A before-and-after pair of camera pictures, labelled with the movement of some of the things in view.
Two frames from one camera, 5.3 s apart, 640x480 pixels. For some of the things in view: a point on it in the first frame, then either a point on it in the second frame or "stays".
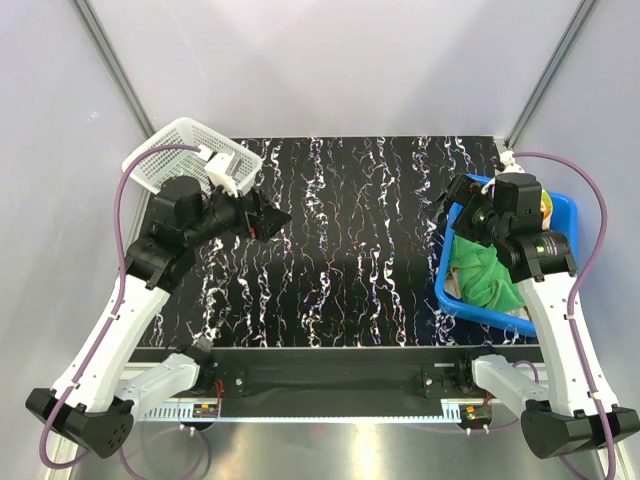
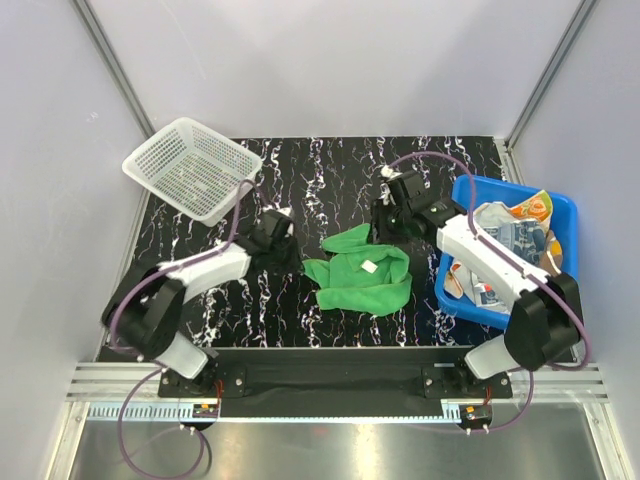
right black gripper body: [476, 221] to [388, 223]
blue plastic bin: [564, 219] stays
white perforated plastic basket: [153, 168] stays
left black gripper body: [229, 214] to [284, 257]
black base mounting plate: [336, 381] stays
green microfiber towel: [485, 280] to [361, 277]
